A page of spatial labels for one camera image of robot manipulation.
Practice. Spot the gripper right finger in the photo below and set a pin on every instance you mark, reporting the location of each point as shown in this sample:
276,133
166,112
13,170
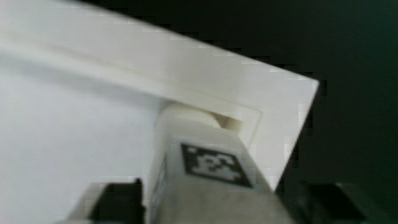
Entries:
335,204

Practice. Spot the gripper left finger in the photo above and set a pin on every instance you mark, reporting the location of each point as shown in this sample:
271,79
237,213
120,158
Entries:
109,204

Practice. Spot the white leg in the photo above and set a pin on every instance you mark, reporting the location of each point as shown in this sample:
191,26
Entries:
207,187

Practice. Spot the white square table top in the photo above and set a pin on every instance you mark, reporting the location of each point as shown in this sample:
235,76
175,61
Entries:
95,71

